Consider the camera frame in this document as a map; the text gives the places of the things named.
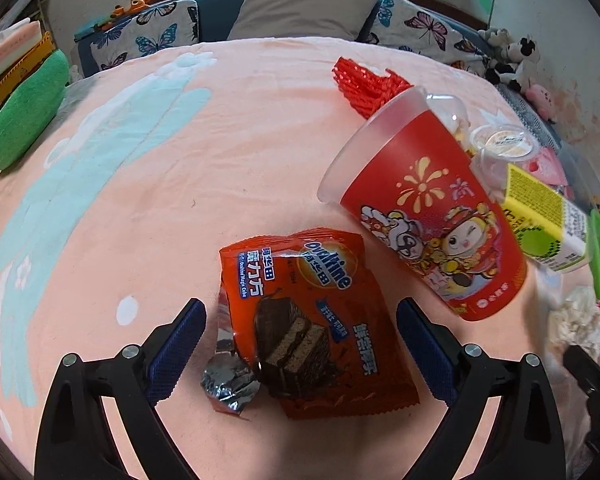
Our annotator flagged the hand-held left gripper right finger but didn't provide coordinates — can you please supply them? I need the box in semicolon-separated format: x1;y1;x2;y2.
396;297;566;480

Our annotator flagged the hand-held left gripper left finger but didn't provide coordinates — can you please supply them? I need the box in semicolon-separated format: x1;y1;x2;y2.
34;298;208;480

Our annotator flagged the orange snack wrapper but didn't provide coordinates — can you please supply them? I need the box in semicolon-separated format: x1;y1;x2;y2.
201;228;421;421

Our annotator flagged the crumpled white tissue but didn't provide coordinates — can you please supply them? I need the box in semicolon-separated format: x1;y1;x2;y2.
547;287;600;348

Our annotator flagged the red printed plastic cup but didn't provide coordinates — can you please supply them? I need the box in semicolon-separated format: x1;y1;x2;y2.
316;86;528;322

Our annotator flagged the pink printed blanket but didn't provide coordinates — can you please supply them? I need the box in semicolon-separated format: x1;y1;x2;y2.
0;37;600;480

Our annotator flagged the yellow green drink carton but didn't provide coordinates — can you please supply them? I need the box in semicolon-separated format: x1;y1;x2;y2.
500;162;592;275

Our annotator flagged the pink plastic item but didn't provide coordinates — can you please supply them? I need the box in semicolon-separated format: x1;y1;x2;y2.
527;146;570;188

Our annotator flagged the small clear plastic container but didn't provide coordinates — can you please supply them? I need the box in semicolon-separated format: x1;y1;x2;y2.
469;124;540;176

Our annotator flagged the clear plastic dome lid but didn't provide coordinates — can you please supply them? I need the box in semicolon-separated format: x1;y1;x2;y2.
425;91;473;153

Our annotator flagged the grey patterned cloth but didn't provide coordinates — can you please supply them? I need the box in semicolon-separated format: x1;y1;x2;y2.
497;82;561;146

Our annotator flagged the red foam fruit net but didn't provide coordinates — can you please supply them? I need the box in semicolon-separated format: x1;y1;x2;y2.
331;56;415;121

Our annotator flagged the pink plush toy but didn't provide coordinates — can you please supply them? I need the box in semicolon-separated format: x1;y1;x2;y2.
525;84;558;123

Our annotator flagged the green cushion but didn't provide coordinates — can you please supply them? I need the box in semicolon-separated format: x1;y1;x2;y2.
0;49;71;173

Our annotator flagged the black white cow plush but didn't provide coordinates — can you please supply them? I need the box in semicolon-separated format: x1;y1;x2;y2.
485;35;537;92

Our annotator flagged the butterfly print pillow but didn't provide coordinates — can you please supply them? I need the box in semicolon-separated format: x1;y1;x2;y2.
89;0;201;73
362;0;496;78

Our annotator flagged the grey white plush toy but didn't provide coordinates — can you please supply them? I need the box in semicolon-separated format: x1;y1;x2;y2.
480;27;512;50

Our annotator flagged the teal toy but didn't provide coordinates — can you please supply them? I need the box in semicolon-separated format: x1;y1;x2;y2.
75;17;116;41

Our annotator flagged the blue sofa backrest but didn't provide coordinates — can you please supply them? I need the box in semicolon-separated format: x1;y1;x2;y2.
75;0;486;78

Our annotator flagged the orange toy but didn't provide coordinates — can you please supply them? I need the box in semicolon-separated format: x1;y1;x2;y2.
111;0;148;18

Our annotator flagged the grey pillow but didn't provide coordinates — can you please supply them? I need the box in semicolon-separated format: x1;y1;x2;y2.
227;0;381;43

